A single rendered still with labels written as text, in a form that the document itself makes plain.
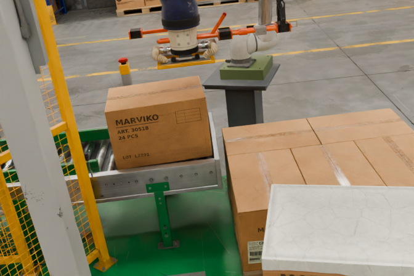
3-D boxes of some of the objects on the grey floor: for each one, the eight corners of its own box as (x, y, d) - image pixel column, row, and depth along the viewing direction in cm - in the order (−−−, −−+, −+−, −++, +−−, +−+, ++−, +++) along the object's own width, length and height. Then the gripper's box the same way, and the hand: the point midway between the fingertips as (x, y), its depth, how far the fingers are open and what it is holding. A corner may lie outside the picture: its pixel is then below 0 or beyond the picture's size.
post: (142, 184, 377) (118, 66, 335) (142, 179, 383) (119, 63, 341) (150, 183, 377) (127, 64, 335) (150, 178, 383) (129, 61, 341)
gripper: (270, -11, 284) (271, 26, 294) (276, -5, 265) (278, 35, 275) (282, -13, 284) (284, 25, 294) (290, -7, 265) (291, 33, 275)
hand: (281, 25), depth 283 cm, fingers closed on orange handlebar, 8 cm apart
